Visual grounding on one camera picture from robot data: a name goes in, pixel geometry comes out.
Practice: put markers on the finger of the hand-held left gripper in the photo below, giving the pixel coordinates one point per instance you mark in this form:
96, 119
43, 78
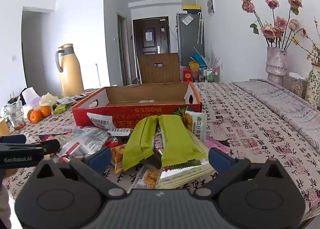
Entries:
50, 146
12, 139

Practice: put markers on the dark brown entrance door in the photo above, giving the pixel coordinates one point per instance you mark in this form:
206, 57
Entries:
142, 46

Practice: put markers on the small red gift box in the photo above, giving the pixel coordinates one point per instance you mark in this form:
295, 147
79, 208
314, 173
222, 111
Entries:
187, 76

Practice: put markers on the white folded umbrella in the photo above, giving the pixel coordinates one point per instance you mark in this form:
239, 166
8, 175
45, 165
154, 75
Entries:
200, 27

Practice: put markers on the yellow flat box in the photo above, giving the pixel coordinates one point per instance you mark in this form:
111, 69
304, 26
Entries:
191, 8

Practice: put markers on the purple tissue pack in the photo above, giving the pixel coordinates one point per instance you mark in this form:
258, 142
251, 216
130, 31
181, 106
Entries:
31, 94

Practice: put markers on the blue plastic item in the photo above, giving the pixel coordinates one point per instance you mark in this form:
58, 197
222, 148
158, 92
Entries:
198, 58

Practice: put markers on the paper sheet on refrigerator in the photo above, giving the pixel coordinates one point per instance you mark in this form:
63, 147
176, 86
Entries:
187, 20

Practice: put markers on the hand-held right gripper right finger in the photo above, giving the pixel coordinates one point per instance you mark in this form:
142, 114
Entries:
220, 160

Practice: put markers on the yellow thermos jug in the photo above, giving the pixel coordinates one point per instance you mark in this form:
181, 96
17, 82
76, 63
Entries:
70, 74

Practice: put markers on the dried yellow flowers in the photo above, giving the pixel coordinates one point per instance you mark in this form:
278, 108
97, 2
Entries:
313, 52

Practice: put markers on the grey interior door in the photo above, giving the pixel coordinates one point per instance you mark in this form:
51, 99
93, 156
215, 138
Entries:
122, 51

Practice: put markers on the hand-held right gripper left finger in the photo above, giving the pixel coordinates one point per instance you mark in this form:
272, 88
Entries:
100, 157

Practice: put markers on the glass jar of seeds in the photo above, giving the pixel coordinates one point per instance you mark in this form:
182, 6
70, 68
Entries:
297, 86

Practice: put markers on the thin white stand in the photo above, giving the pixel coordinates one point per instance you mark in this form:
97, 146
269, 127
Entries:
97, 75

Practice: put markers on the white sachet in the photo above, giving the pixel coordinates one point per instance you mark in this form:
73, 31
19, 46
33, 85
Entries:
66, 100
80, 97

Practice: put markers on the drinking glass with berries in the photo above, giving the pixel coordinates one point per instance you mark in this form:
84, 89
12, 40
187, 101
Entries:
15, 116

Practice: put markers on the red cardboard box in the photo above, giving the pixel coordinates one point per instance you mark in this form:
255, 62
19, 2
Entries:
117, 115

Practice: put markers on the yellow bag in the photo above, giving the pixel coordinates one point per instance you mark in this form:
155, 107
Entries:
193, 66

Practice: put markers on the dried pink rose bouquet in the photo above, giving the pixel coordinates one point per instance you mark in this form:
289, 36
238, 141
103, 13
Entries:
268, 30

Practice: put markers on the pile of snack packets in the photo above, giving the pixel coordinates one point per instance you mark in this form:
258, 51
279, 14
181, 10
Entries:
85, 141

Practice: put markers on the person's left forearm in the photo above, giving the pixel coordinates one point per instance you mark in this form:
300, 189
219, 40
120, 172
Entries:
3, 206

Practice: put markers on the pink textured vase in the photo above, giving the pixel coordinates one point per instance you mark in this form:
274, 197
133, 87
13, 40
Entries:
276, 66

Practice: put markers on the black bag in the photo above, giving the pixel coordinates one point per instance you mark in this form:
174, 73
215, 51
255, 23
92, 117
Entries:
12, 100

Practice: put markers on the small light green packet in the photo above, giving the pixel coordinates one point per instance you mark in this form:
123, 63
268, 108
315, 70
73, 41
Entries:
60, 108

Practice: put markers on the cream plastic bag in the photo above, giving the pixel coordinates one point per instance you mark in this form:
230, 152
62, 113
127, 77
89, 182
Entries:
47, 99

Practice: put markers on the grey refrigerator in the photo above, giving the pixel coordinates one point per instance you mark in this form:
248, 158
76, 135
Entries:
190, 44

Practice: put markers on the pink snack packet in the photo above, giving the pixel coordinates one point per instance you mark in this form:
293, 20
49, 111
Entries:
217, 145

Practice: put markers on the grey quilted cloth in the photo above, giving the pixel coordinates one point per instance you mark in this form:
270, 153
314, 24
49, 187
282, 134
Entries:
275, 101

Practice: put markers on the green snack packet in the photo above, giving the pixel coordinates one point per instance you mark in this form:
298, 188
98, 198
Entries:
140, 141
177, 141

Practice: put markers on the white door notice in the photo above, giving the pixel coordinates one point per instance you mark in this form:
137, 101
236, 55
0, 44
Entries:
148, 36

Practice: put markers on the white storage rack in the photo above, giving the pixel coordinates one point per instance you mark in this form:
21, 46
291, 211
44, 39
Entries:
211, 75

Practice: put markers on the floral patterned vase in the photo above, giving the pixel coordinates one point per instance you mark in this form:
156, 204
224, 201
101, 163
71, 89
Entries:
314, 86

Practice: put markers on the wrapped dried flower bundle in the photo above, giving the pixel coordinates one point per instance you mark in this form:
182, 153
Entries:
213, 57

